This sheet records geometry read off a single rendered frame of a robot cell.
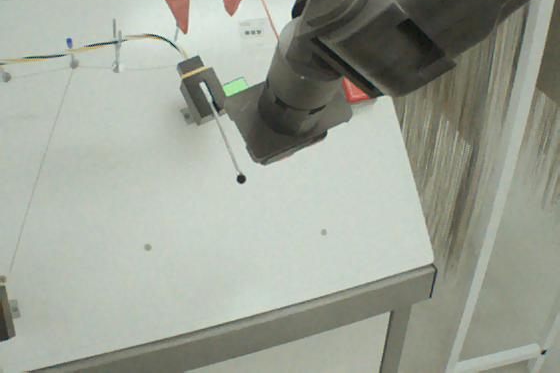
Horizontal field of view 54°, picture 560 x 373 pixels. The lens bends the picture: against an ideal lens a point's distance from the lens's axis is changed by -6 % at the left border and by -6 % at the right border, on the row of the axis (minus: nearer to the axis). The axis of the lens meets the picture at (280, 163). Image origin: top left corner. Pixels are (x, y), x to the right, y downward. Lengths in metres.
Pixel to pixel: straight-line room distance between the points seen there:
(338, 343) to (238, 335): 0.23
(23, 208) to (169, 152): 0.21
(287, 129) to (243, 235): 0.32
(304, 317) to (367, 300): 0.10
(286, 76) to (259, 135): 0.09
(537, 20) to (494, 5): 0.75
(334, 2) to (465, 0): 0.08
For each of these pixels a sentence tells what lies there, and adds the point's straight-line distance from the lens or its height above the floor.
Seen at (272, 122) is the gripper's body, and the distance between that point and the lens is 0.50.
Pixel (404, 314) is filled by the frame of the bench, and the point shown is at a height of 0.73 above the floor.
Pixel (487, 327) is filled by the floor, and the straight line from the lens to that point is 2.02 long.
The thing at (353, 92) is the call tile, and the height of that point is 1.09.
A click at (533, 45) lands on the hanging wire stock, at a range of 1.13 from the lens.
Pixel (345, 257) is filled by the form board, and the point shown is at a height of 0.90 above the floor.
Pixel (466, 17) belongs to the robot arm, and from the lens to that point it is 0.36.
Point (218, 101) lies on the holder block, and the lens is 0.72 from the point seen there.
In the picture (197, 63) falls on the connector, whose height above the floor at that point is 1.16.
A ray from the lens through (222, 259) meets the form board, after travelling 0.78.
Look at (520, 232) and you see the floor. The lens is 2.43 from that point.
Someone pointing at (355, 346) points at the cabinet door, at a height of 0.68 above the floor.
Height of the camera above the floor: 1.46
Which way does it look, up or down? 34 degrees down
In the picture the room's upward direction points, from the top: straight up
